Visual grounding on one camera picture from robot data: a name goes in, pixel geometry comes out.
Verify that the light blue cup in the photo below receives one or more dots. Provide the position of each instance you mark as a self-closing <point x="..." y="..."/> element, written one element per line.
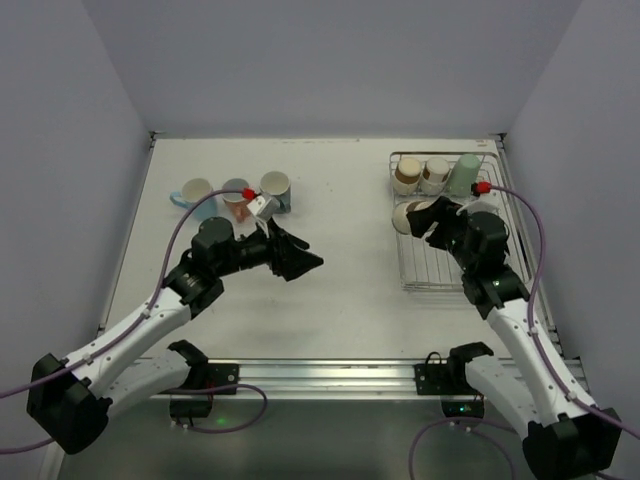
<point x="193" y="191"/>

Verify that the pink dotted mug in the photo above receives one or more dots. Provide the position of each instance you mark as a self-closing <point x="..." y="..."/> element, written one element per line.
<point x="234" y="200"/>

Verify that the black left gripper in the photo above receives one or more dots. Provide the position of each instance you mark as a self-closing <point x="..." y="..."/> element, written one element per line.
<point x="276" y="253"/>

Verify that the brown white cup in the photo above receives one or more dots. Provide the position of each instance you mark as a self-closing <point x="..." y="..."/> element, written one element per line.
<point x="406" y="175"/>
<point x="434" y="175"/>
<point x="399" y="217"/>

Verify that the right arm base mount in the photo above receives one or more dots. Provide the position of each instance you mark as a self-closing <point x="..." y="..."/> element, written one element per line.
<point x="446" y="378"/>

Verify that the wire dish rack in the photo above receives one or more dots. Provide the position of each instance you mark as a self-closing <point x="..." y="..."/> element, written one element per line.
<point x="431" y="264"/>

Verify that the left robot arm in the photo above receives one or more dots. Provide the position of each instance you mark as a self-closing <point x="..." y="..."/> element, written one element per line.
<point x="74" y="398"/>

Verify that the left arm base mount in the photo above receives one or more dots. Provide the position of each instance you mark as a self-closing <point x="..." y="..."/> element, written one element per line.
<point x="201" y="375"/>

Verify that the aluminium front rail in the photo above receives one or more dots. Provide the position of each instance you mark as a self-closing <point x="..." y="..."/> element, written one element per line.
<point x="279" y="379"/>

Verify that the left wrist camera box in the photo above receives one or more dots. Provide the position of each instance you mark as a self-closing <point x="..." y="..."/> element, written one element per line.
<point x="263" y="207"/>

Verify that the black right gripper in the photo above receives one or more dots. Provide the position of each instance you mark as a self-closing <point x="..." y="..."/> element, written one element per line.
<point x="439" y="226"/>

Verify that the mint green tumbler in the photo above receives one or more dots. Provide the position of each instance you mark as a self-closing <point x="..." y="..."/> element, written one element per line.
<point x="463" y="174"/>

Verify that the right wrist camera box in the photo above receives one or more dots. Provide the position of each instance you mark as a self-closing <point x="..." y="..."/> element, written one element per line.
<point x="482" y="199"/>

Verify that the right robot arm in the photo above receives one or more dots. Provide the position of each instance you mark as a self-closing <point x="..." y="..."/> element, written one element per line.
<point x="564" y="434"/>

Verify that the grey blue mug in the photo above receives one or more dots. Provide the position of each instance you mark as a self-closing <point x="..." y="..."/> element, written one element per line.
<point x="278" y="185"/>

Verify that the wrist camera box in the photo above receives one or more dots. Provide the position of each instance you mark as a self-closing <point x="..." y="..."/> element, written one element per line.
<point x="263" y="207"/>
<point x="482" y="199"/>

